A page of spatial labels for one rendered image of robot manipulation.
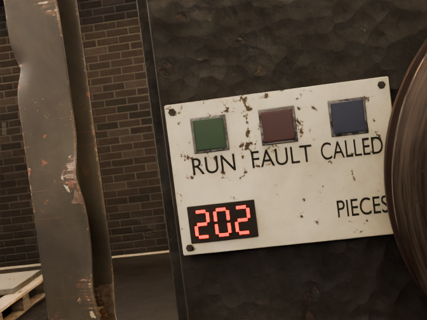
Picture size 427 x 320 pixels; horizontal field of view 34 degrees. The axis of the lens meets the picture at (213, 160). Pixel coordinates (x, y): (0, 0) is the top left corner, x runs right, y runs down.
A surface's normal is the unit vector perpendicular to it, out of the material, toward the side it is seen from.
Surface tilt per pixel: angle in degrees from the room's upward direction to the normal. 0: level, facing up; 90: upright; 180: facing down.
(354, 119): 90
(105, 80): 90
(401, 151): 90
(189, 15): 90
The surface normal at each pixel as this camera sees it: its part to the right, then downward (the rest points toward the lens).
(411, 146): -0.12, 0.07
